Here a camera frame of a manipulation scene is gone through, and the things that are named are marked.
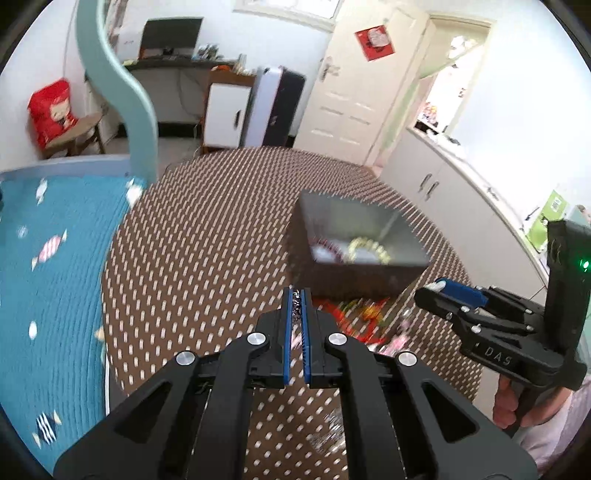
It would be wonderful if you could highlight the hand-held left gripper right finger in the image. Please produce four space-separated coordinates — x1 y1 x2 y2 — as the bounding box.
302 288 539 480

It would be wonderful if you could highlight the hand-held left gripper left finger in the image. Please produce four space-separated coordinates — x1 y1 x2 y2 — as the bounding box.
53 286 297 480

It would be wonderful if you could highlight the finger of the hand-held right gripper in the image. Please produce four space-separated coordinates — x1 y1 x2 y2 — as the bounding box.
433 278 546 320
414 288 539 339

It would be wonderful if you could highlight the silver chain bracelet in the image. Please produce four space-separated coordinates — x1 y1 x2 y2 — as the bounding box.
291 287 311 370

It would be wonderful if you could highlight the red cord jewelry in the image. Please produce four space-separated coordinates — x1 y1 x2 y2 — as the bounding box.
318 298 393 344

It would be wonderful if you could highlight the pink jewelry piece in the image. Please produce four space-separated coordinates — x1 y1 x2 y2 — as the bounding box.
383 318 414 356

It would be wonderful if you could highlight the grey metal tin box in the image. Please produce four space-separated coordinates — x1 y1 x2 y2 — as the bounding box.
284 190 432 298

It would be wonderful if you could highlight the person's right forearm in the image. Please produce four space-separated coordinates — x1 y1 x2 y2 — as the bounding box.
519 374 591 476

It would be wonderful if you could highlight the person's right hand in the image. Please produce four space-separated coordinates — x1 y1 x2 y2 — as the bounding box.
492 376 575 430

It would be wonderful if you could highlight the green paper bag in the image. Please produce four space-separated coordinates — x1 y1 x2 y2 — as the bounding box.
526 189 568 252

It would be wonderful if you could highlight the white sideboard cabinet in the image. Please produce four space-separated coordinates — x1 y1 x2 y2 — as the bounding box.
379 127 555 296

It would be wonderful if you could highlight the small white cabinet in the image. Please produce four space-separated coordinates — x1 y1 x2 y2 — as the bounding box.
202 69 257 155

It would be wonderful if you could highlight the white and black suitcase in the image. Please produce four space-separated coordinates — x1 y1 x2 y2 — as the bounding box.
240 66 307 149

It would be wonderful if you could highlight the white panel door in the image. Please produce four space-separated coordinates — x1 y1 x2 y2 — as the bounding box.
293 7 437 167

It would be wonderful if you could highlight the blue candy-print blanket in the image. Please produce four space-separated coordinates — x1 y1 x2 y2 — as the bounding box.
0 173 148 472

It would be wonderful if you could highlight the red door decoration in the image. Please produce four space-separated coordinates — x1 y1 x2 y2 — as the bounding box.
355 24 398 62

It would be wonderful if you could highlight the wooden chair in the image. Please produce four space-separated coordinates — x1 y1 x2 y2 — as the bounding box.
44 113 109 160

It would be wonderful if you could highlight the dark wooden desk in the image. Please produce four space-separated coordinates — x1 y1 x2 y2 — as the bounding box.
122 54 241 72

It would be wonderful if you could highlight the black computer monitor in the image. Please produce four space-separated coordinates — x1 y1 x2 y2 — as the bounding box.
139 17 204 60

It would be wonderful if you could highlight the red cartoon bag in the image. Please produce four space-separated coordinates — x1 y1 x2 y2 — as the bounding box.
28 78 79 148

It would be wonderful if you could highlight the dark red bead bracelet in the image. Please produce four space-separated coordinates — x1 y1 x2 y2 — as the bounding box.
309 237 345 264

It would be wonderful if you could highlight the pale yellow bead bracelet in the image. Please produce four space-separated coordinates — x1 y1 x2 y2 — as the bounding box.
344 236 393 265

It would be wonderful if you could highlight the pale teal bunk bed frame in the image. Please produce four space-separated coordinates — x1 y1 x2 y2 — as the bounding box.
0 0 160 183

